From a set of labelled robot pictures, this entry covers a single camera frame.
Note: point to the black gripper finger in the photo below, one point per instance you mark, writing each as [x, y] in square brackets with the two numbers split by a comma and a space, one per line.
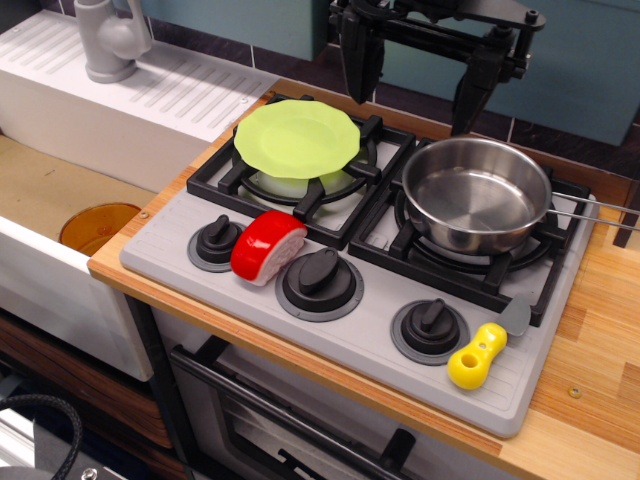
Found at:
[484, 71]
[362, 53]

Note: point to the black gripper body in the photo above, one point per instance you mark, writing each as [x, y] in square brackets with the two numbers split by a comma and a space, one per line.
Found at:
[452, 29]

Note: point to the green plastic plate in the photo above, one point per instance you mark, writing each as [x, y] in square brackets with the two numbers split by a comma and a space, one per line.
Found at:
[297, 139]

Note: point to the stainless steel pot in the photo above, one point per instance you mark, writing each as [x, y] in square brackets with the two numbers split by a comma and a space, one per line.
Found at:
[480, 197]

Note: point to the left black burner grate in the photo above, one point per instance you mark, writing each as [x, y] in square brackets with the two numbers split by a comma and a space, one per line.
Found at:
[331, 206]

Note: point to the black burner grate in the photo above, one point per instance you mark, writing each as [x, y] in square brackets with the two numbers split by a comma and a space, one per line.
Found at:
[388, 239]
[331, 206]

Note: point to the right black burner grate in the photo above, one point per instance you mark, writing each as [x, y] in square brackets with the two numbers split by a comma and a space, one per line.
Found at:
[388, 239]

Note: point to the grey toy stove top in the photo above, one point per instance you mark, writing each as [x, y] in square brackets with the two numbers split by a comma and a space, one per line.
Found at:
[360, 341]

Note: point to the red toy cheese wedge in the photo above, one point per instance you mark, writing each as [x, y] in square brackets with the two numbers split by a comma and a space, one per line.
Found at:
[266, 246]

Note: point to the grey toy faucet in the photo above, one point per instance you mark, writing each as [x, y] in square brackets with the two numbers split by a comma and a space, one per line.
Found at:
[111, 44]

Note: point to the middle black stove knob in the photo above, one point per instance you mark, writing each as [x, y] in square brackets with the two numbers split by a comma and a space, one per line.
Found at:
[320, 287]

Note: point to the black stove knob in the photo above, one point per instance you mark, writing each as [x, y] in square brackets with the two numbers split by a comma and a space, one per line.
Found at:
[320, 287]
[429, 332]
[210, 248]

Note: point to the left black stove knob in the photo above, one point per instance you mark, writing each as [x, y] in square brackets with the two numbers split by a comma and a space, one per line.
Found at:
[210, 248]

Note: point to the right black stove knob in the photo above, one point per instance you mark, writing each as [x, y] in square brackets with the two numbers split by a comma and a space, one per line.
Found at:
[429, 332]

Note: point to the white toy sink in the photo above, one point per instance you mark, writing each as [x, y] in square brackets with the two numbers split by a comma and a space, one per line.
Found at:
[68, 143]

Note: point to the orange sink drain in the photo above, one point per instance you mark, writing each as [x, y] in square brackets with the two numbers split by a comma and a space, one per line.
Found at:
[90, 229]

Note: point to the toy oven door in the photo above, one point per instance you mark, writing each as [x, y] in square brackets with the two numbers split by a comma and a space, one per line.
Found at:
[266, 422]

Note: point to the wooden lower shelf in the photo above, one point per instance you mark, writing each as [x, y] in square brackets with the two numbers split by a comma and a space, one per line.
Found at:
[120, 407]

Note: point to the black oven door handle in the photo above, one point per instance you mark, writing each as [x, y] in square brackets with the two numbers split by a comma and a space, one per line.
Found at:
[203, 367]

